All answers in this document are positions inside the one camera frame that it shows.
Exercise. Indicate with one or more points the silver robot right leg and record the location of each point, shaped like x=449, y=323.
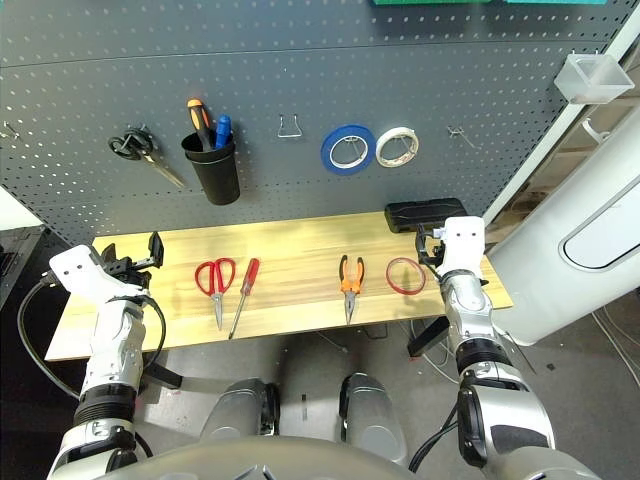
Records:
x=372, y=415

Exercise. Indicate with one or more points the black table support bracket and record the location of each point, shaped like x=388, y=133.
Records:
x=165, y=376
x=427, y=337

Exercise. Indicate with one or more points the silver robot leg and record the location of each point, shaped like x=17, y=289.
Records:
x=372, y=415
x=235, y=410

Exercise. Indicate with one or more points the white tape roll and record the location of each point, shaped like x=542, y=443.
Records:
x=378, y=148

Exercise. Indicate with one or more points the red tape roll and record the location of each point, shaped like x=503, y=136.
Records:
x=387, y=276

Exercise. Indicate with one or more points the orange black needle-nose pliers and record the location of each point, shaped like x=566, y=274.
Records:
x=350, y=287

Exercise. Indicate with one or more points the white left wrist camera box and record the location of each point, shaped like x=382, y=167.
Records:
x=75, y=267

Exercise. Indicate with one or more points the silver robot left leg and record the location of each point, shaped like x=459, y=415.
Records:
x=235, y=410

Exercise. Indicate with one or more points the orange black screwdriver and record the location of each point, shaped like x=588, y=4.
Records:
x=200, y=122

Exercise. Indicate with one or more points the white pillar with oval groove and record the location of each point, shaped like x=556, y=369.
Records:
x=550, y=260

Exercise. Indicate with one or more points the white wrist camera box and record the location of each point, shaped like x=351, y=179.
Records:
x=75, y=267
x=462, y=245

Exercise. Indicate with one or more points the grey robot torso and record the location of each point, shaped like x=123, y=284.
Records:
x=225, y=460

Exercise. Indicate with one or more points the white pegboard frame post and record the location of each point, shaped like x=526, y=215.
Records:
x=550, y=135

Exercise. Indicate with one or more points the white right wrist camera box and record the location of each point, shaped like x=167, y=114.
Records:
x=462, y=245

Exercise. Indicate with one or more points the dark grey metal pegboard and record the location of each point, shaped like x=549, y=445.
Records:
x=350, y=75

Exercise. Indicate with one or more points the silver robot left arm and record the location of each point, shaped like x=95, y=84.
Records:
x=112, y=340

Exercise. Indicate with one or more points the small metal peg hook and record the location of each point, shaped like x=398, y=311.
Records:
x=10, y=130

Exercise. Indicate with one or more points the blue marker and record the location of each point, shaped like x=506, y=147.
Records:
x=223, y=130

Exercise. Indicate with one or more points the blue tape roll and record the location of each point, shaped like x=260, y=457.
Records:
x=326, y=155

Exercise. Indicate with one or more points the double prong metal peg hook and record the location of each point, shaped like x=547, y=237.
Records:
x=462, y=136

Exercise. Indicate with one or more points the translucent plastic bin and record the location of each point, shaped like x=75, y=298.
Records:
x=575, y=82

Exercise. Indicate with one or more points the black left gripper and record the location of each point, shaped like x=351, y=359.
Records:
x=127, y=267

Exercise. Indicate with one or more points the black plastic case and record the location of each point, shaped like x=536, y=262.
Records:
x=415, y=212

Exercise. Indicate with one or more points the black plastic cup holder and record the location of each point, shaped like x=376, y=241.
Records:
x=217, y=180

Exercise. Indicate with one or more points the white plastic wall hook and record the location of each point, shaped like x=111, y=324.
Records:
x=592, y=131

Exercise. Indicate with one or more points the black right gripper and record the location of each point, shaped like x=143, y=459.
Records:
x=436, y=255

